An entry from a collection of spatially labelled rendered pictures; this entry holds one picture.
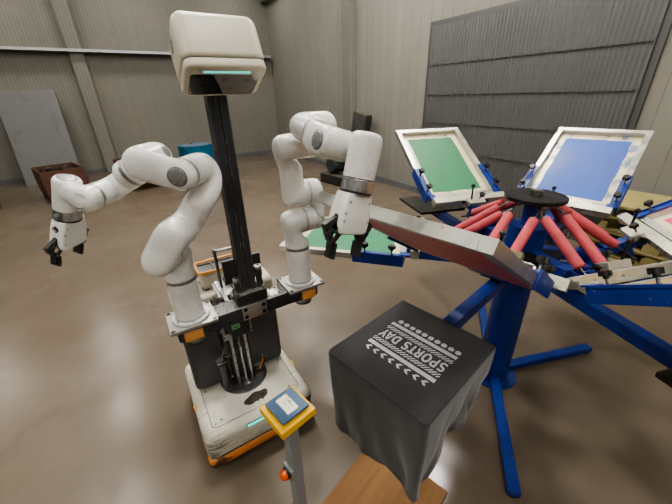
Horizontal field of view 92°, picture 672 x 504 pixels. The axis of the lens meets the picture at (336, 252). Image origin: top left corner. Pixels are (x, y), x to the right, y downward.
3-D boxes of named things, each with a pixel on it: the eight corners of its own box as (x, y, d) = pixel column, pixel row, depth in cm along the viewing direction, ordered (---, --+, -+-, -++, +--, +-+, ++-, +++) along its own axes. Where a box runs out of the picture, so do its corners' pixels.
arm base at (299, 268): (278, 275, 141) (274, 243, 135) (303, 267, 147) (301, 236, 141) (293, 291, 130) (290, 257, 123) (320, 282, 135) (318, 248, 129)
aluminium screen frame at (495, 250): (492, 256, 68) (499, 239, 68) (315, 201, 107) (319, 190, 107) (546, 295, 127) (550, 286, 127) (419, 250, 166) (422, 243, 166)
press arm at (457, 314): (397, 387, 120) (398, 375, 117) (384, 378, 124) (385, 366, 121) (522, 270, 195) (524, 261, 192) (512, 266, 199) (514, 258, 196)
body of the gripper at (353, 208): (359, 186, 82) (350, 229, 85) (330, 182, 75) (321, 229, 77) (382, 192, 77) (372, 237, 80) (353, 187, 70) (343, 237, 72)
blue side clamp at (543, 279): (534, 290, 104) (543, 269, 104) (518, 284, 107) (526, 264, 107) (547, 299, 126) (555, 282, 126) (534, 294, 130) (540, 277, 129)
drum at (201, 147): (185, 193, 703) (173, 143, 657) (216, 188, 736) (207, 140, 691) (192, 200, 653) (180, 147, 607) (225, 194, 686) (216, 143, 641)
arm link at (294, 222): (280, 245, 132) (275, 208, 125) (309, 239, 138) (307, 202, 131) (288, 254, 124) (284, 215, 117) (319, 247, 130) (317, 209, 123)
